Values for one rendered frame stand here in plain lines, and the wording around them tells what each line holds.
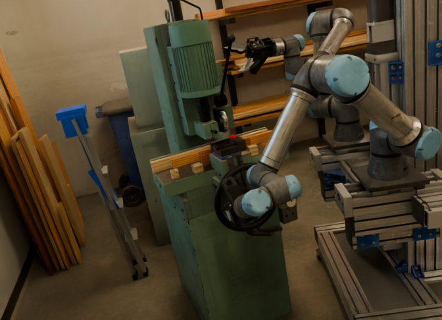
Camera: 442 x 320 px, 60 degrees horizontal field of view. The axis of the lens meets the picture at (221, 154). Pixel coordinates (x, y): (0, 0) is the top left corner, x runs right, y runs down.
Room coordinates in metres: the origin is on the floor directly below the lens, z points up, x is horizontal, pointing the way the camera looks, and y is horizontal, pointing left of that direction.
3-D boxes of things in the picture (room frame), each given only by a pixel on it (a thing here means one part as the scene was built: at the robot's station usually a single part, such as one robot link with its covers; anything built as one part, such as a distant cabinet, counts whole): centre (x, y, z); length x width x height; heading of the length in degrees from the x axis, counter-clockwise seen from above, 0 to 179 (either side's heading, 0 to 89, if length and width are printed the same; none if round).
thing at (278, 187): (1.10, -0.16, 0.97); 0.11 x 0.11 x 0.08; 19
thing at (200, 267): (1.84, 0.08, 0.36); 0.58 x 0.45 x 0.71; 20
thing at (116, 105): (3.61, 0.75, 0.48); 0.64 x 0.54 x 0.97; 104
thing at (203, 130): (1.75, 0.04, 1.03); 0.14 x 0.07 x 0.09; 20
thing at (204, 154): (1.66, -0.03, 0.93); 0.25 x 0.01 x 0.07; 110
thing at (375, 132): (1.38, -0.64, 0.98); 0.13 x 0.12 x 0.14; 19
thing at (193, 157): (1.76, -0.06, 0.92); 0.60 x 0.02 x 0.04; 110
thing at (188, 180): (1.63, -0.01, 0.87); 0.61 x 0.30 x 0.06; 110
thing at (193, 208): (1.84, 0.08, 0.76); 0.57 x 0.45 x 0.09; 20
